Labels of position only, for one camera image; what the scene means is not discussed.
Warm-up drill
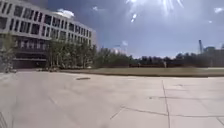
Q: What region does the manhole cover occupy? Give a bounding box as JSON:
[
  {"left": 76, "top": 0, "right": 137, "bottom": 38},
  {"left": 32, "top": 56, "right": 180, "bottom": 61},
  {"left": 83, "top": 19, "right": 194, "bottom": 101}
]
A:
[{"left": 75, "top": 77, "right": 92, "bottom": 81}]

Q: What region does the row of trees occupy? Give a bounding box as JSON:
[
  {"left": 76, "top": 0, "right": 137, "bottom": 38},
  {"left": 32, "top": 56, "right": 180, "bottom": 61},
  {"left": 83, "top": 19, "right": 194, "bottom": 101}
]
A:
[{"left": 44, "top": 38, "right": 224, "bottom": 69}]

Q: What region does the grey concrete slab plaza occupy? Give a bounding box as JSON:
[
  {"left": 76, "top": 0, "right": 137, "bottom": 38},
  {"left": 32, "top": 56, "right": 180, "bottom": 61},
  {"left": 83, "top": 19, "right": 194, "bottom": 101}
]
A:
[{"left": 0, "top": 70, "right": 224, "bottom": 128}]

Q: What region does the green grass lawn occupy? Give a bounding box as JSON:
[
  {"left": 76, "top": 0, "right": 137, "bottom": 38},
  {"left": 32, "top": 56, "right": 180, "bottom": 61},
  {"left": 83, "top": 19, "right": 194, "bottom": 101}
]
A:
[{"left": 61, "top": 67, "right": 224, "bottom": 78}]

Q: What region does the pale multi-storey building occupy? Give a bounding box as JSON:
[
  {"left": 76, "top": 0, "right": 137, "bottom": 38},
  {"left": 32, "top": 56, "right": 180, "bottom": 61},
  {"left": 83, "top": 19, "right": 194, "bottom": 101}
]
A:
[{"left": 0, "top": 0, "right": 98, "bottom": 70}]

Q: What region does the distant building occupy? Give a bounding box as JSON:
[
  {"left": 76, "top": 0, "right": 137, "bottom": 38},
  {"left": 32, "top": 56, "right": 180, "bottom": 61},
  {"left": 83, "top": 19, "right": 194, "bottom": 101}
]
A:
[{"left": 202, "top": 45, "right": 224, "bottom": 68}]

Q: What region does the small leafy tree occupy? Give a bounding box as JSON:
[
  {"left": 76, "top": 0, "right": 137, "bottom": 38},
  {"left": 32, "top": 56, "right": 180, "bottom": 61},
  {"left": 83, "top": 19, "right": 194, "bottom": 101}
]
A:
[{"left": 0, "top": 33, "right": 17, "bottom": 74}]

